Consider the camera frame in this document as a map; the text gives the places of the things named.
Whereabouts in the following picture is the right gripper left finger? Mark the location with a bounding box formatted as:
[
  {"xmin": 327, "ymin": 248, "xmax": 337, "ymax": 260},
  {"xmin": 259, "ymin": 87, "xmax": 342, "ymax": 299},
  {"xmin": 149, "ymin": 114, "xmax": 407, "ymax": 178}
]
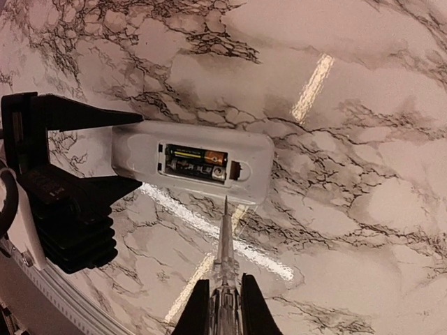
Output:
[{"xmin": 171, "ymin": 279, "xmax": 210, "ymax": 335}]

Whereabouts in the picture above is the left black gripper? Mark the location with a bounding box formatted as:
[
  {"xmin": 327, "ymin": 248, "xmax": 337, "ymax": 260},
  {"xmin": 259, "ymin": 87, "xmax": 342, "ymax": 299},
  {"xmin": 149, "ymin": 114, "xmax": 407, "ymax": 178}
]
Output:
[{"xmin": 1, "ymin": 92, "xmax": 144, "ymax": 216}]

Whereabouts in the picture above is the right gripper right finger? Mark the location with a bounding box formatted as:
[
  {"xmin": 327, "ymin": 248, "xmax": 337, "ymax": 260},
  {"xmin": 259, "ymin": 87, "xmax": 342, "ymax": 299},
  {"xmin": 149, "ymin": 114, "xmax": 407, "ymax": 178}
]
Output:
[{"xmin": 241, "ymin": 274, "xmax": 282, "ymax": 335}]

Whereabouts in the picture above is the clear handled screwdriver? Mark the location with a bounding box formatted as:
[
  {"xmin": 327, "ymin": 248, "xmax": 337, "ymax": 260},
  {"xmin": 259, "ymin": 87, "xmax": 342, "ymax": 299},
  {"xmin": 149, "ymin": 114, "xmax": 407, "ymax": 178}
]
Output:
[{"xmin": 210, "ymin": 200, "xmax": 244, "ymax": 335}]

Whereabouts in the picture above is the black battery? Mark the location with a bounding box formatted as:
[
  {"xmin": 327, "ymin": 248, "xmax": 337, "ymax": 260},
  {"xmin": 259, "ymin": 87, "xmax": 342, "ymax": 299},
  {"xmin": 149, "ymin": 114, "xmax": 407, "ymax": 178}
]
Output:
[{"xmin": 166, "ymin": 158, "xmax": 226, "ymax": 182}]

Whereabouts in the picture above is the white remote control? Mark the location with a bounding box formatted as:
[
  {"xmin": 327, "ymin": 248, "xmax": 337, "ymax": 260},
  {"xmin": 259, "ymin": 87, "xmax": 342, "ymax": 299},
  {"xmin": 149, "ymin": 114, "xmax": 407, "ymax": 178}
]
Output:
[{"xmin": 112, "ymin": 121, "xmax": 274, "ymax": 204}]

